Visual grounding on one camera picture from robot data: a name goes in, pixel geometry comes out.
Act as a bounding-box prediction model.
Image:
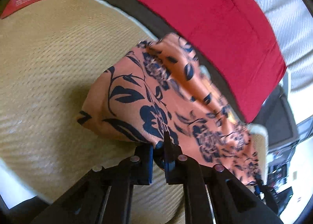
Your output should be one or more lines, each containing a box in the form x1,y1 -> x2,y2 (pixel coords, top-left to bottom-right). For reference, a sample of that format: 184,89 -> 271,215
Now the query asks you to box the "orange floral blouse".
77,33 -> 261,185

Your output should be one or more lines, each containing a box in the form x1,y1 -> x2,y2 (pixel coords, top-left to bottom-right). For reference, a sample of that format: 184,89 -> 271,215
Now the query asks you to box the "dark brown leather sofa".
103,0 -> 299,152

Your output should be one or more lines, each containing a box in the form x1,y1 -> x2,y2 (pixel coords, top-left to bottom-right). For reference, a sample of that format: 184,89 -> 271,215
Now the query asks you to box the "woven bamboo seat mat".
0,0 -> 270,224

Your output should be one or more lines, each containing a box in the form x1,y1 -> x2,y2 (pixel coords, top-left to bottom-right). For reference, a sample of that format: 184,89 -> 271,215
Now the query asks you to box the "beige dotted curtain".
255,0 -> 312,93

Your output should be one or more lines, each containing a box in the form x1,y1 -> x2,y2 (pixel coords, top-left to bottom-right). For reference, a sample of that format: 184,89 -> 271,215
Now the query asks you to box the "red knitted cloth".
138,0 -> 286,122

